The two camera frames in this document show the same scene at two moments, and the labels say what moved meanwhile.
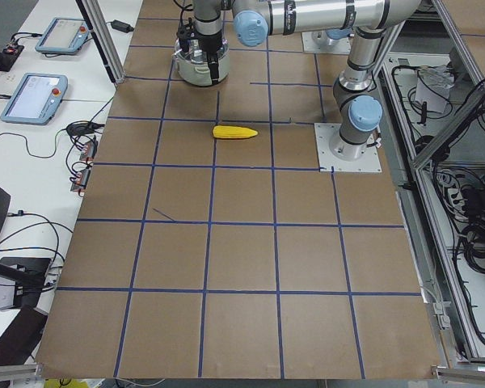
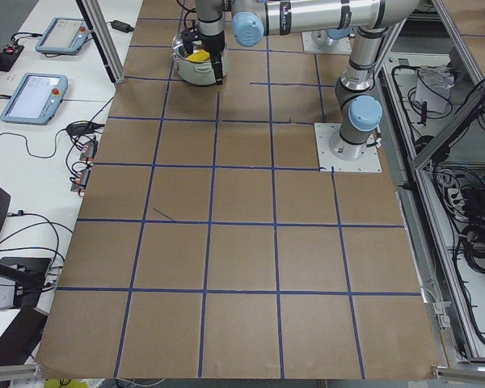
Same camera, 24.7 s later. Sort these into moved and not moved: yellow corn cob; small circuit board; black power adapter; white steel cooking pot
Moved: yellow corn cob
Not moved: white steel cooking pot; black power adapter; small circuit board
